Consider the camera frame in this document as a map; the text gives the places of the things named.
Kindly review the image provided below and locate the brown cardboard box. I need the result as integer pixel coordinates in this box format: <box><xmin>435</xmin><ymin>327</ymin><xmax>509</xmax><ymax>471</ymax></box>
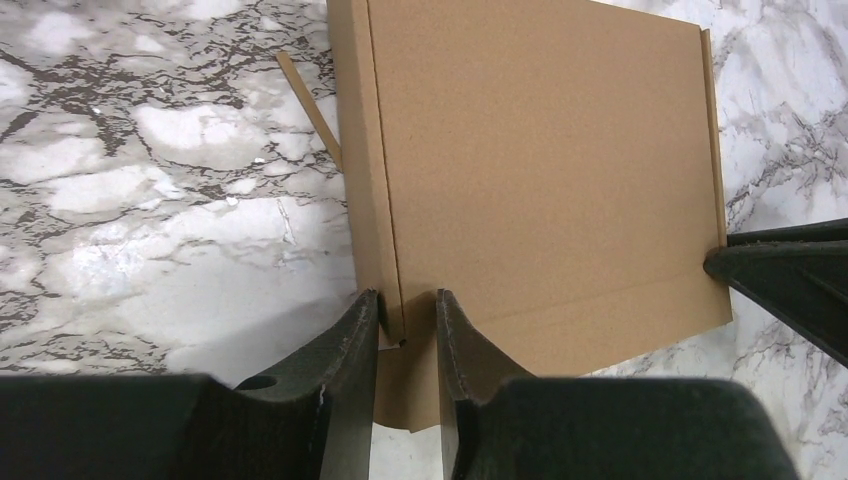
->
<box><xmin>327</xmin><ymin>1</ymin><xmax>731</xmax><ymax>431</ymax></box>

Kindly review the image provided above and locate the small cardboard scrap strip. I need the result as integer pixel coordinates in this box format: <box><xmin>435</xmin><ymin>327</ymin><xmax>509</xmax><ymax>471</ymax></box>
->
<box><xmin>275</xmin><ymin>51</ymin><xmax>343</xmax><ymax>171</ymax></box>

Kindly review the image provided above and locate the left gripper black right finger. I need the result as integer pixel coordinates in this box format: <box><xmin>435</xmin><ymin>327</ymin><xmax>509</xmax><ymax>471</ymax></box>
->
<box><xmin>435</xmin><ymin>289</ymin><xmax>797</xmax><ymax>479</ymax></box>

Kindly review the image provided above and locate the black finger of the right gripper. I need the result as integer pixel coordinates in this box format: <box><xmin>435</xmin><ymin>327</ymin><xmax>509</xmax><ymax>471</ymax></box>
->
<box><xmin>703</xmin><ymin>219</ymin><xmax>847</xmax><ymax>366</ymax></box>

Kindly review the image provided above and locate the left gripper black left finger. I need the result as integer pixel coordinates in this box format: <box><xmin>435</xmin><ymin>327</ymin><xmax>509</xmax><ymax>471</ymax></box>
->
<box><xmin>1</xmin><ymin>290</ymin><xmax>379</xmax><ymax>479</ymax></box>

